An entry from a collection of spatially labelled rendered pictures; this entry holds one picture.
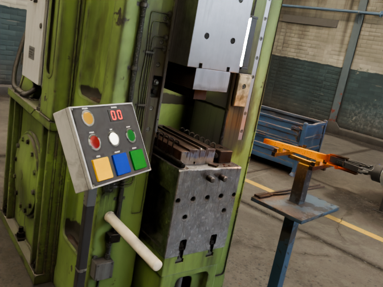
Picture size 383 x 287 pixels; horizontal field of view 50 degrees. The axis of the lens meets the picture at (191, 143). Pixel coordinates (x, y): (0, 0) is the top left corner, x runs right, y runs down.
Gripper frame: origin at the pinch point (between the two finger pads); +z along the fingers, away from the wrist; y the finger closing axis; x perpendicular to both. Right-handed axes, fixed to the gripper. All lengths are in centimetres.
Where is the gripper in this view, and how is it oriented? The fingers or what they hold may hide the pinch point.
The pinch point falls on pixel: (338, 160)
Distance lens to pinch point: 198.7
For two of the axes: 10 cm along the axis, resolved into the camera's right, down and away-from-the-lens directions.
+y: 6.9, -0.6, 7.2
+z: -7.1, -2.7, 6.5
